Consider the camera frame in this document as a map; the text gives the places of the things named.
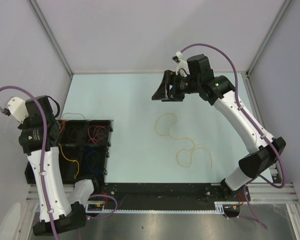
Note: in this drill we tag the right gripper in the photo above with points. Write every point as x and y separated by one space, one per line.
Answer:
163 93

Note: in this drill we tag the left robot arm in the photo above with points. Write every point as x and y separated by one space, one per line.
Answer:
39 140

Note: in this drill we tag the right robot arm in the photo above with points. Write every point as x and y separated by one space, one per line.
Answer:
263 148

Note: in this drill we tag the black compartment bin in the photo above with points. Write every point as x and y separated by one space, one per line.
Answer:
84 149

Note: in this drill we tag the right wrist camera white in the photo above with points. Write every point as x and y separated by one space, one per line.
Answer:
182 66

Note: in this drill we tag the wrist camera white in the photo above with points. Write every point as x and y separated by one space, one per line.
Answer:
182 66
16 107

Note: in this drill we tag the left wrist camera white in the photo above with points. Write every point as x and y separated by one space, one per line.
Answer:
16 107

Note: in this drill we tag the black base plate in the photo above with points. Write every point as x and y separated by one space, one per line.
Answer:
171 196

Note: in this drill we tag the white slotted cable duct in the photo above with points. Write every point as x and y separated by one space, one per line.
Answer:
98 208

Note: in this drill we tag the aluminium frame rail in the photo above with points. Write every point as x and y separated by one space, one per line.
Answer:
260 193

